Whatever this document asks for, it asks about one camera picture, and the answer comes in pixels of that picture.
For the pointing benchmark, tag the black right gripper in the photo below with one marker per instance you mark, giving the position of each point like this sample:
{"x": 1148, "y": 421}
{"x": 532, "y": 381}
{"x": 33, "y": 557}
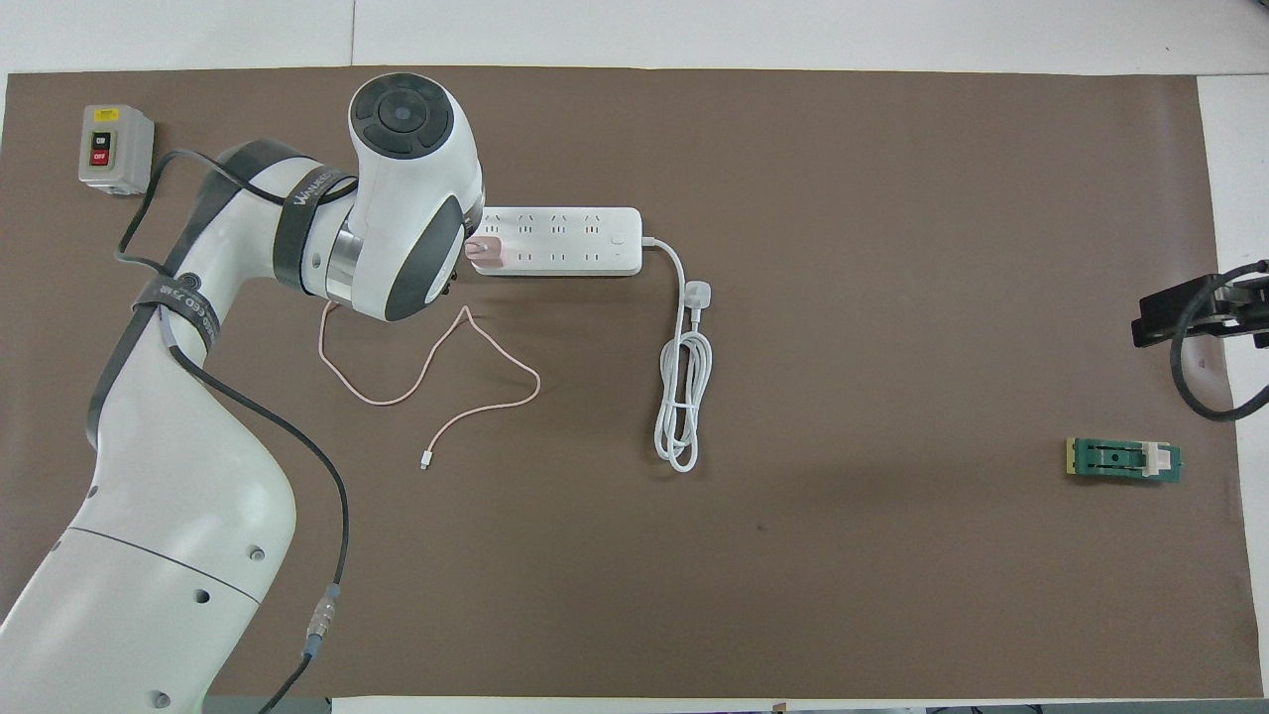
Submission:
{"x": 1251, "y": 315}

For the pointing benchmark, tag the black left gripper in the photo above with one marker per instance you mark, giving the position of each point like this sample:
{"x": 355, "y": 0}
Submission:
{"x": 457, "y": 283}

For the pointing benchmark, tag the pink charger adapter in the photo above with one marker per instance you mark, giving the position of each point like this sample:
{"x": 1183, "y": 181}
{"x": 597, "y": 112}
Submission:
{"x": 488, "y": 253}

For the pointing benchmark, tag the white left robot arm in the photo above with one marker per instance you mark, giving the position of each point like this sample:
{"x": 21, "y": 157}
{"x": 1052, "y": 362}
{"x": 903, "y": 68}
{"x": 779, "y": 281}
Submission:
{"x": 178, "y": 516}

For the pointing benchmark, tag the white power strip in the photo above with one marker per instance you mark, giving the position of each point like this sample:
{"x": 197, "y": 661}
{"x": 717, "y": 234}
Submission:
{"x": 575, "y": 243}

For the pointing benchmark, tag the brown table mat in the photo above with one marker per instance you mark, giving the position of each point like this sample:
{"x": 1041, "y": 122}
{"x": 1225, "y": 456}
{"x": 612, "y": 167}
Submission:
{"x": 793, "y": 595}

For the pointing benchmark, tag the green knife switch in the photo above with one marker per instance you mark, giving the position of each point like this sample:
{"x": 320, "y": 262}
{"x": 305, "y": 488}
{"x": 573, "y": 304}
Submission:
{"x": 1115, "y": 460}

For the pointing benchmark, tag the grey on-off switch box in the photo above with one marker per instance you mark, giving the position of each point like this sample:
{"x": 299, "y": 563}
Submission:
{"x": 124, "y": 149}

